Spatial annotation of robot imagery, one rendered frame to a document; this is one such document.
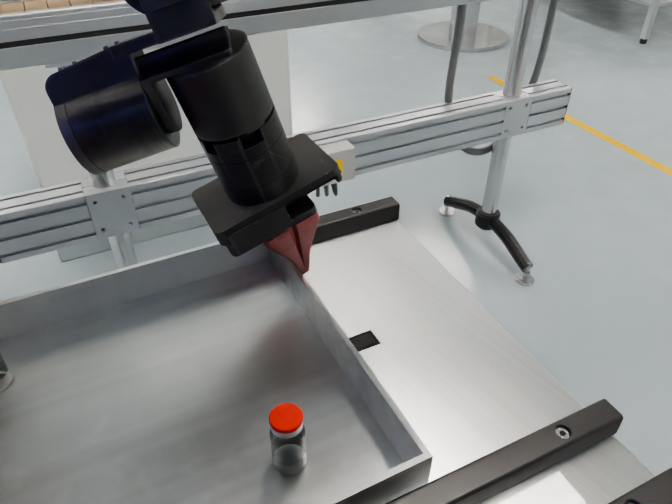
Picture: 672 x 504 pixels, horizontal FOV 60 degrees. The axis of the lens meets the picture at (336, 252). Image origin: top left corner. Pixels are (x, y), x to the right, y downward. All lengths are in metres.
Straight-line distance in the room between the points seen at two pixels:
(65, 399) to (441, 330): 0.29
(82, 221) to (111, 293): 0.89
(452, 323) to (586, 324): 1.41
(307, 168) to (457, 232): 1.72
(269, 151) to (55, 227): 1.05
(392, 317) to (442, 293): 0.05
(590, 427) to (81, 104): 0.38
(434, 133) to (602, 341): 0.77
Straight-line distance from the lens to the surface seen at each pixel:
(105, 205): 1.38
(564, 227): 2.27
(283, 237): 0.43
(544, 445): 0.40
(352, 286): 0.51
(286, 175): 0.41
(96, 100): 0.39
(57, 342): 0.51
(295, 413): 0.36
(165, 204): 1.41
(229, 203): 0.43
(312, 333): 0.47
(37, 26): 1.21
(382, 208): 0.58
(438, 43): 3.96
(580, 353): 1.78
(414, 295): 0.51
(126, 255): 1.48
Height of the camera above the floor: 1.21
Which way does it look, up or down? 38 degrees down
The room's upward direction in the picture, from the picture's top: straight up
